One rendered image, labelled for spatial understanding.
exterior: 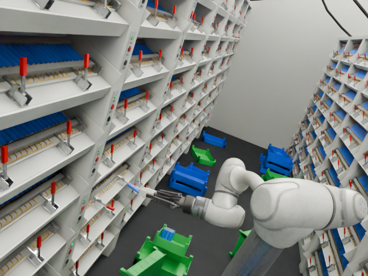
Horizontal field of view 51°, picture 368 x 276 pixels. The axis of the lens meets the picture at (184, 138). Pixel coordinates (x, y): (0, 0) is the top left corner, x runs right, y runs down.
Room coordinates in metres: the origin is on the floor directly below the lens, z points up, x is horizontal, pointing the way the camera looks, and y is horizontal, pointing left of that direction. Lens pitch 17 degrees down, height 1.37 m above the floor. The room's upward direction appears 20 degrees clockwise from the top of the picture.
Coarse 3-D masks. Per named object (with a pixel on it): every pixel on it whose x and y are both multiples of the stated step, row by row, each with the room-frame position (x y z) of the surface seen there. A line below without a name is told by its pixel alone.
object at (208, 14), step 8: (200, 8) 2.53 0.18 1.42; (208, 8) 2.52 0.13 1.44; (216, 8) 2.54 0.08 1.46; (200, 16) 2.53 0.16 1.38; (208, 16) 2.52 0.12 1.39; (208, 24) 2.52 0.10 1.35; (184, 40) 2.53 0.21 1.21; (192, 40) 2.53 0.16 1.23; (200, 40) 2.52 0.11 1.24; (200, 48) 2.52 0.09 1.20; (200, 56) 2.59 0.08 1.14; (184, 72) 2.53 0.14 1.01; (192, 72) 2.52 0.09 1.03; (184, 96) 2.52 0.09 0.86; (176, 104) 2.52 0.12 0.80; (184, 104) 2.60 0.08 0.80; (176, 120) 2.52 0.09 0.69; (168, 128) 2.52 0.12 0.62; (168, 144) 2.52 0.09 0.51; (160, 152) 2.52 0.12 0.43; (152, 176) 2.52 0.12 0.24; (144, 200) 2.52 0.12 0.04
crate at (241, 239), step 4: (240, 232) 2.27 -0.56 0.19; (244, 232) 2.27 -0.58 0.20; (248, 232) 2.29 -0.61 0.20; (240, 236) 2.26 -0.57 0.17; (244, 236) 2.24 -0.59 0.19; (240, 240) 2.25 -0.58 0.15; (236, 244) 2.26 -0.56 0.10; (240, 244) 2.24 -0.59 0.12; (236, 248) 2.25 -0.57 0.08; (236, 252) 2.24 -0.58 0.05; (232, 256) 2.25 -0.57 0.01
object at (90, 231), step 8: (120, 192) 1.83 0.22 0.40; (112, 200) 1.67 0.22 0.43; (120, 200) 1.82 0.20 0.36; (128, 200) 1.82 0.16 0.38; (104, 208) 1.69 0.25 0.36; (120, 208) 1.79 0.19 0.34; (96, 216) 1.58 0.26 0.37; (104, 216) 1.64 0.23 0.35; (112, 216) 1.66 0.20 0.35; (88, 224) 1.50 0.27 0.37; (96, 224) 1.55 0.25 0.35; (104, 224) 1.59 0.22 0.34; (80, 232) 1.44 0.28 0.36; (88, 232) 1.40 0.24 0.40; (96, 232) 1.51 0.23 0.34; (80, 240) 1.39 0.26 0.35; (88, 240) 1.41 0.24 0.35; (80, 248) 1.36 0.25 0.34; (72, 256) 1.29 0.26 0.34; (72, 264) 1.22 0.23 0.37
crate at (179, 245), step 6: (162, 228) 2.19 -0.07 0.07; (156, 234) 1.96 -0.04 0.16; (174, 234) 2.22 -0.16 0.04; (156, 240) 1.94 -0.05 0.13; (162, 240) 1.95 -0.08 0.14; (168, 240) 1.95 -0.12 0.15; (174, 240) 2.20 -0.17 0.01; (180, 240) 2.20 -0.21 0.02; (186, 240) 2.21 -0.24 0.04; (162, 246) 1.93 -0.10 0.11; (168, 246) 1.93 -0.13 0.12; (174, 246) 1.93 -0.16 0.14; (180, 246) 1.94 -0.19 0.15; (186, 246) 1.94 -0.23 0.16; (174, 252) 1.92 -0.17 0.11; (180, 252) 1.92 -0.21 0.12
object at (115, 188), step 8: (128, 160) 1.83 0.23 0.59; (128, 168) 1.83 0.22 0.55; (136, 168) 1.82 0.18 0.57; (128, 176) 1.77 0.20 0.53; (112, 184) 1.61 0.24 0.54; (104, 192) 1.52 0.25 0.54; (112, 192) 1.56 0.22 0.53; (104, 200) 1.47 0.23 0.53; (88, 208) 1.35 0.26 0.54; (96, 208) 1.39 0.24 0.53; (88, 216) 1.31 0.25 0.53
